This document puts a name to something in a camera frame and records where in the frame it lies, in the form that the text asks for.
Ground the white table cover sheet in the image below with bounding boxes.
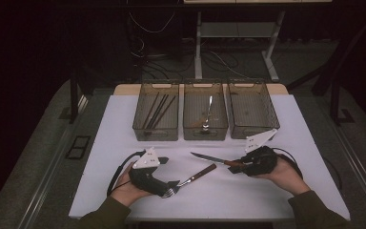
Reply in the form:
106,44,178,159
69,94,351,222

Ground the wooden-handled fork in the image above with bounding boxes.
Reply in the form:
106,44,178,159
161,163,218,199

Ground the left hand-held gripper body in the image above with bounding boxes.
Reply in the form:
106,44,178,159
128,146,170,198

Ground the person's right hand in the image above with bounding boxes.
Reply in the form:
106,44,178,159
254,154,311,197

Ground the metal floor rail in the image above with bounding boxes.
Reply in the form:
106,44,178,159
330,123,366,220
18,94,89,229

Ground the hand-held gripper black cable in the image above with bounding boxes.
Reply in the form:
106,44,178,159
271,147,303,180
107,150,147,198

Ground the black tripod stand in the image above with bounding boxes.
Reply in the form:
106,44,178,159
286,12,366,97

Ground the black chopstick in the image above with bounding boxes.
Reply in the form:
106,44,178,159
147,94,168,130
150,94,170,130

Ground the black floor frame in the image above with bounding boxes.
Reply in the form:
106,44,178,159
64,135,92,160

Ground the white metal desk frame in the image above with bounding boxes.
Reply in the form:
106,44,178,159
183,0,333,83

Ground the thin black cable loop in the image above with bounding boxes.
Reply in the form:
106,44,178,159
323,156,344,193

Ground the left hand-held gripper black cable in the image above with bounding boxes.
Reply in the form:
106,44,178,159
107,150,147,198

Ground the person's left hand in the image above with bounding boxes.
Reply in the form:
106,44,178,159
110,163,153,208

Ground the right hand-held gripper black cable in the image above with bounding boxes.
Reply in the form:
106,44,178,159
271,147,303,180

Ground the wooden-handled table knife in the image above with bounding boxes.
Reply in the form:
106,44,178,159
190,151,247,169

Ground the white hanging cable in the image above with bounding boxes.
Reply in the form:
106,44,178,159
128,10,176,34

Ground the bundle of black floor cables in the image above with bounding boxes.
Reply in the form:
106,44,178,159
136,37,268,80

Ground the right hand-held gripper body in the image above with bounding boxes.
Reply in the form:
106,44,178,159
241,128,279,177

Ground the white floor cable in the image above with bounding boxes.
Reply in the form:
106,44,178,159
208,50,255,80

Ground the smoky transparent plastic bin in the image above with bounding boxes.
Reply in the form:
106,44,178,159
132,81,180,142
227,80,281,141
182,81,230,141

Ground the black stand post with base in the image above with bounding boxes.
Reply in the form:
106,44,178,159
329,77,356,127

